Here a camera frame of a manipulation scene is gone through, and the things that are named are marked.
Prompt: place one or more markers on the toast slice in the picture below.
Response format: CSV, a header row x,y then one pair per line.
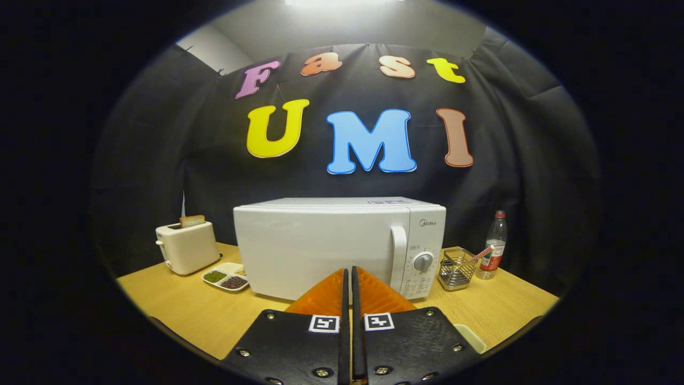
x,y
192,221

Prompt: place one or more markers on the cream square plate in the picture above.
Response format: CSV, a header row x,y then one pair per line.
x,y
475,340

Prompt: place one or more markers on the red white striped straw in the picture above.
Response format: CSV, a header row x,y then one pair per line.
x,y
482,253

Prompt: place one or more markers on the clear plastic water bottle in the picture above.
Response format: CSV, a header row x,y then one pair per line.
x,y
497,235

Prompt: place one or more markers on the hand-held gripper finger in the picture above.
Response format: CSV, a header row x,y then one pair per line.
x,y
357,342
344,342

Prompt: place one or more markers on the white microwave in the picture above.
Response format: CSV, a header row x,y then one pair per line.
x,y
320,251

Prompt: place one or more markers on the white divided bean dish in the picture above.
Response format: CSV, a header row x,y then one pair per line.
x,y
224,278

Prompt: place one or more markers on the white toaster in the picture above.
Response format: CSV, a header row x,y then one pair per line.
x,y
189,251

